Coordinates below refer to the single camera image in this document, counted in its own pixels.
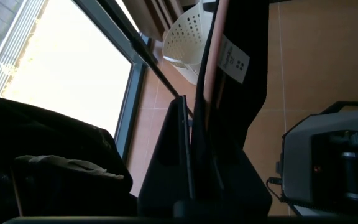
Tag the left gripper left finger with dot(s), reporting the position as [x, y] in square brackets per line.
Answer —
[166, 186]

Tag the white laundry basket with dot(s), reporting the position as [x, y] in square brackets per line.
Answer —
[185, 40]

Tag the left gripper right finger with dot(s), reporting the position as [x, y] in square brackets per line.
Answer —
[247, 186]

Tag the brown curtain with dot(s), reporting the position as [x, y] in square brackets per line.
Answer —
[151, 15]

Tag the black garment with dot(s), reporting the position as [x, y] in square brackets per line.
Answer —
[42, 140]
[247, 102]

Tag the window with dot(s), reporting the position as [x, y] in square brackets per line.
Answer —
[129, 102]

